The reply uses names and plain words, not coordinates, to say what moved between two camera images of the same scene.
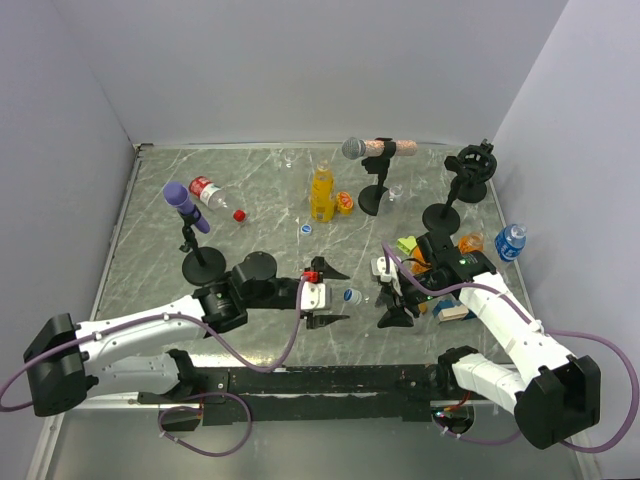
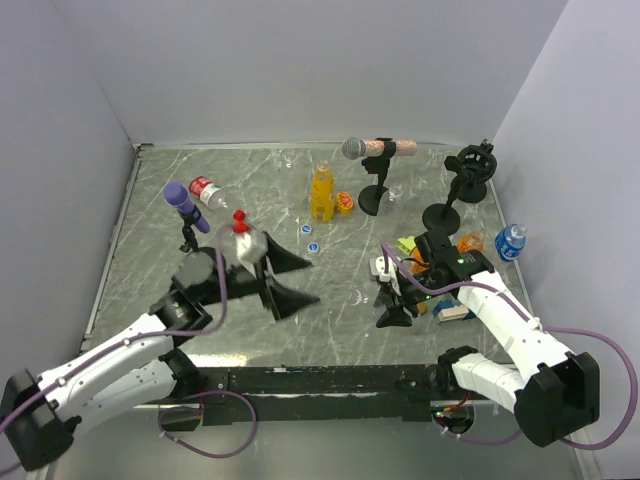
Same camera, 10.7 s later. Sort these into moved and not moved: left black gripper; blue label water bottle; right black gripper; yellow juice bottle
Moved: left black gripper
Not moved: blue label water bottle; yellow juice bottle; right black gripper
